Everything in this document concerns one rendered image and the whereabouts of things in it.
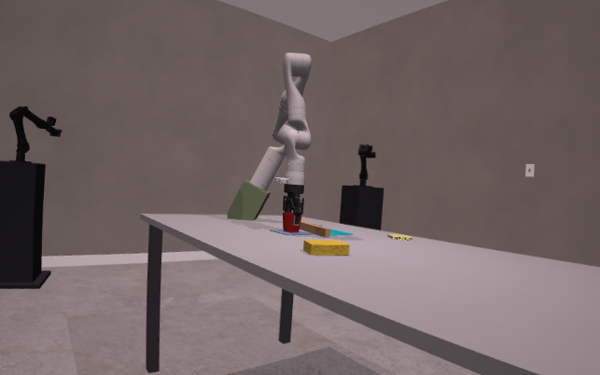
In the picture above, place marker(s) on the blue pad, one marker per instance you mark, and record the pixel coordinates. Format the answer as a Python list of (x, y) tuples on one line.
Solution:
[(303, 233)]

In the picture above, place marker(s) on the grey table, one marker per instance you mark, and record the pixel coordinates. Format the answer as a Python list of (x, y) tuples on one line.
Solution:
[(435, 291)]

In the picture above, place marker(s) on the black stand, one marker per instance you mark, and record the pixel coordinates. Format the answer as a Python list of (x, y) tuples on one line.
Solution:
[(16, 223), (362, 205)]

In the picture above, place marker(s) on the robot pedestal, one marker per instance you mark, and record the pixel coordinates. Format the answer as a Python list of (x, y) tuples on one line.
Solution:
[(247, 203)]

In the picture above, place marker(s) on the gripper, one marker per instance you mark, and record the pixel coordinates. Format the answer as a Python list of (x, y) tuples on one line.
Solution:
[(294, 191)]

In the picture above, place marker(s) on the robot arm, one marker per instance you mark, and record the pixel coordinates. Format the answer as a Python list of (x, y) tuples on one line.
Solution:
[(294, 135)]

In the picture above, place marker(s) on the red cup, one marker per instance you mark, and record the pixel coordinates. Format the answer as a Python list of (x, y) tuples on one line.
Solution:
[(291, 225)]

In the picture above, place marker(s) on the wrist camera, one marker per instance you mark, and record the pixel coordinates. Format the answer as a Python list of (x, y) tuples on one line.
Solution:
[(280, 180)]

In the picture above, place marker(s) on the thick yellow sponge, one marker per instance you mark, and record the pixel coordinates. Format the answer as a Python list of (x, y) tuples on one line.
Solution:
[(325, 248)]

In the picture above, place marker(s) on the flat pale yellow sponge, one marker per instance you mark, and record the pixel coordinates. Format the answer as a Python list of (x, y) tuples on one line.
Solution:
[(399, 237)]

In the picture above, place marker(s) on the cyan pad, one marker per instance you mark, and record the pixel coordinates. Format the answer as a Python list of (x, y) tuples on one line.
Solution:
[(341, 232)]

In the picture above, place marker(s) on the white wall socket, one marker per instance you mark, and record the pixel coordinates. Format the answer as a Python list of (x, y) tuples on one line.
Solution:
[(529, 170)]

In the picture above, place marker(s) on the brown wooden rail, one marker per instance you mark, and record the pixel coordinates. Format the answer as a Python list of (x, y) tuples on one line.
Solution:
[(315, 229)]

